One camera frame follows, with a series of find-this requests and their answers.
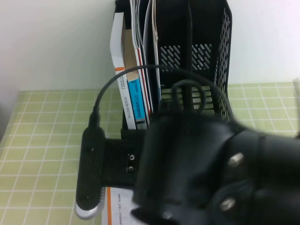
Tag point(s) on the black plastic book holder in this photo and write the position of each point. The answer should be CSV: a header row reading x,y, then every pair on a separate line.
x,y
201,28

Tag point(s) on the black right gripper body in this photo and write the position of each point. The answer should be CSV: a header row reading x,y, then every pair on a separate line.
x,y
178,164

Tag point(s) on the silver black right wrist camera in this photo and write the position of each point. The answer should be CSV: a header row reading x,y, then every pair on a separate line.
x,y
90,164

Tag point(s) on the blue spine book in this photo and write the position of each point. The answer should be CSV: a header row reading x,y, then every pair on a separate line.
x,y
137,103

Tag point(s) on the thin white booklet red stripe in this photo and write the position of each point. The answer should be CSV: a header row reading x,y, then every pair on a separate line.
x,y
136,23

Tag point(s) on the black right camera mount bracket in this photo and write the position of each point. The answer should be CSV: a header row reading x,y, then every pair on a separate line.
x,y
117,159

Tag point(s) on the green checkered tablecloth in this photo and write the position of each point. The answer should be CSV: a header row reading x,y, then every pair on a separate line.
x,y
47,140

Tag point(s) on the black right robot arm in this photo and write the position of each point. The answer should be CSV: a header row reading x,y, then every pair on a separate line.
x,y
269,168

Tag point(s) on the white book orange band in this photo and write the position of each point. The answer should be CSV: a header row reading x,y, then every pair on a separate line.
x,y
117,47

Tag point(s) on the white orange ROS2 book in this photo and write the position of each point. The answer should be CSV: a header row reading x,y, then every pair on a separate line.
x,y
119,206

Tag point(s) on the white magazine black characters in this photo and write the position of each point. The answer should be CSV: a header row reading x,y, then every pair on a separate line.
x,y
141,25

